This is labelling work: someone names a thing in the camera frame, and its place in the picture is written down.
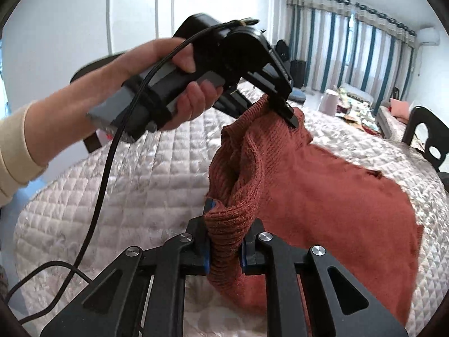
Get blue striped curtains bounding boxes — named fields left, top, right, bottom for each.
left=284, top=0, right=418, bottom=101

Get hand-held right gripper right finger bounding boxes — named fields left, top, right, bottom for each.
left=239, top=218, right=409, bottom=337

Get black cable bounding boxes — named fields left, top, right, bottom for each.
left=5, top=19, right=246, bottom=324

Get pink pillow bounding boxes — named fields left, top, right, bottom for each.
left=390, top=98, right=409, bottom=116

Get person's left hand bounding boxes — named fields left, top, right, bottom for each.
left=67, top=38, right=224, bottom=132

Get black backpack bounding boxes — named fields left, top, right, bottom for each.
left=275, top=39, right=290, bottom=62

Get rust red knit sweater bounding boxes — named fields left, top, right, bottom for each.
left=203, top=93, right=425, bottom=334

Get person's left forearm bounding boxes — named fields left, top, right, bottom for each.
left=0, top=82, right=90, bottom=208

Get beige quilted cover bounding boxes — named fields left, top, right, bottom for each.
left=12, top=88, right=449, bottom=337

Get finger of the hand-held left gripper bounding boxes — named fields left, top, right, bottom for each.
left=269, top=92, right=301, bottom=129
left=214, top=89, right=255, bottom=117

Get white air conditioner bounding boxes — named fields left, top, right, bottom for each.
left=419, top=28, right=441, bottom=46

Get cluttered coffee table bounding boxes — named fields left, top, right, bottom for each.
left=335, top=82, right=381, bottom=134

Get black suitcase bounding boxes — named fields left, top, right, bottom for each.
left=290, top=60, right=306, bottom=88

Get white pink appliance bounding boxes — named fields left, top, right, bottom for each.
left=317, top=89, right=340, bottom=115

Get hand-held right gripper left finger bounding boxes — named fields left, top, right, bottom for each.
left=40, top=198, right=215, bottom=337

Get black chair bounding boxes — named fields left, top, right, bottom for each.
left=402, top=105, right=449, bottom=172

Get covered sofa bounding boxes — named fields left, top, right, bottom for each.
left=375, top=103, right=414, bottom=139

